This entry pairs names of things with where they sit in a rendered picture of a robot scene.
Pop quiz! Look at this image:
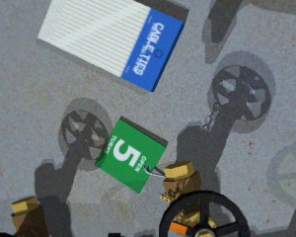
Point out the white and blue bag of cable ties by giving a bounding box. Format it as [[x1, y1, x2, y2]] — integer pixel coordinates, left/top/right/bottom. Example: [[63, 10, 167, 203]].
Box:
[[38, 0, 185, 92]]

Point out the dark grey pipe with three valves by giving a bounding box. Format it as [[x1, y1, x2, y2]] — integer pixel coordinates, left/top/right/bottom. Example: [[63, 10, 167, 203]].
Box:
[[0, 161, 251, 237]]

